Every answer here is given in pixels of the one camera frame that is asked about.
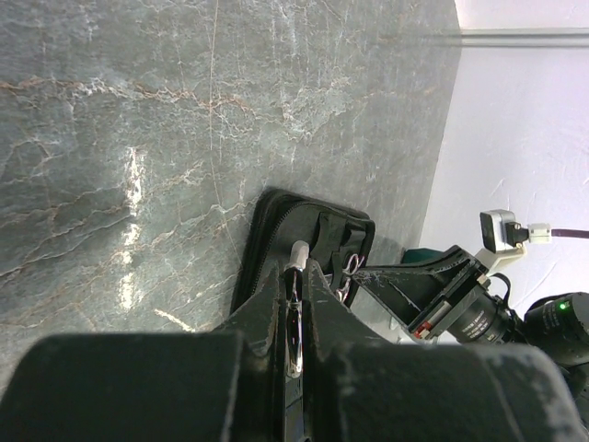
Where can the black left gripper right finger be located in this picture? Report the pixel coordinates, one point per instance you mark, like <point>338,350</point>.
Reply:
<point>361,387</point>

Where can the silver scissors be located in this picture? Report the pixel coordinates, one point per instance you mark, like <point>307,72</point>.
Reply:
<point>293,281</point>
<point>349,276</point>

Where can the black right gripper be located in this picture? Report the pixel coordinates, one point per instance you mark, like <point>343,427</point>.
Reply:
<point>463,306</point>

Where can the black zippered tool case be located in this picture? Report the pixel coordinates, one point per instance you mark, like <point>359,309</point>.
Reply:
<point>333,233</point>

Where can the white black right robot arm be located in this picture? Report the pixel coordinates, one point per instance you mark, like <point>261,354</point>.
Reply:
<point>558,326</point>

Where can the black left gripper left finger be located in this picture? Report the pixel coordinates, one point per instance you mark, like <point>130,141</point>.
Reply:
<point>222,385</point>

